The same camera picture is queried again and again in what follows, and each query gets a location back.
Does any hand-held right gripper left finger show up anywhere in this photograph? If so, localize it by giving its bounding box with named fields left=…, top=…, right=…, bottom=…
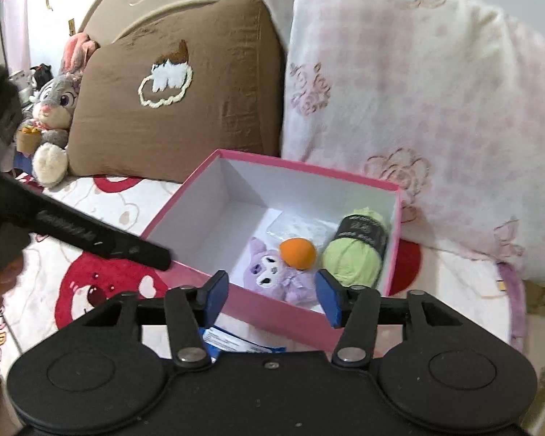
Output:
left=79, top=270, right=231, bottom=368

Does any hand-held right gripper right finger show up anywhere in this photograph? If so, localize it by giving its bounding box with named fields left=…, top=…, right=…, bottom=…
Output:
left=315, top=269, right=464, bottom=368

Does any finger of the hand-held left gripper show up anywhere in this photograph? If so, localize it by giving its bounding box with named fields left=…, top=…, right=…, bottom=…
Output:
left=95, top=225, right=173, bottom=272

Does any pink cardboard box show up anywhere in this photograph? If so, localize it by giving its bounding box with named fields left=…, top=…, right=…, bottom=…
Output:
left=141, top=149, right=407, bottom=351

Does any blue wet wipes pack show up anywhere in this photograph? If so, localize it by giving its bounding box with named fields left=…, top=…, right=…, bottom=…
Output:
left=200, top=326, right=288, bottom=356

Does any orange egg-shaped sponge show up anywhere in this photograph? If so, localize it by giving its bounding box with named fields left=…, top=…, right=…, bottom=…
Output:
left=279, top=237, right=318, bottom=270

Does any purple plush toy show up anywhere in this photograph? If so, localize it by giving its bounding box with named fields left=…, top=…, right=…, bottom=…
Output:
left=245, top=236, right=317, bottom=303

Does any small clear sachet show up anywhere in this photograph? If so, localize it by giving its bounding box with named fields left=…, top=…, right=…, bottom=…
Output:
left=267, top=217, right=339, bottom=242

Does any green yarn ball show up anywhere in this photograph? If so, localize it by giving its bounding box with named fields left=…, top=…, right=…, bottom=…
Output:
left=322, top=208, right=392, bottom=289

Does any bear printed blanket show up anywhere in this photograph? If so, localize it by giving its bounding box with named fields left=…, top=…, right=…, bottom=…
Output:
left=0, top=173, right=527, bottom=419

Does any grey bunny plush toy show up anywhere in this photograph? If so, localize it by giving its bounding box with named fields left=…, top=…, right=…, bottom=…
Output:
left=17, top=33, right=99, bottom=188

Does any brown pillow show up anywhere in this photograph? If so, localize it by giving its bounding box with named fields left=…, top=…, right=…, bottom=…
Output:
left=68, top=0, right=286, bottom=183

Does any black plush toy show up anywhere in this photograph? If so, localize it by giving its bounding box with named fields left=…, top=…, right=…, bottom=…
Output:
left=28, top=62, right=56, bottom=92

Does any pink hanging cloth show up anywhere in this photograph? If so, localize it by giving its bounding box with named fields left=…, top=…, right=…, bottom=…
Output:
left=1, top=0, right=33, bottom=73

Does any purple bed sheet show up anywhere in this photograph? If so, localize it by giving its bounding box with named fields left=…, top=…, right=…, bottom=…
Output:
left=496, top=260, right=528, bottom=352

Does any pink checked pillow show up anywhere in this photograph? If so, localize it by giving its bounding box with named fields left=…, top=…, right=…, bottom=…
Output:
left=259, top=0, right=545, bottom=284

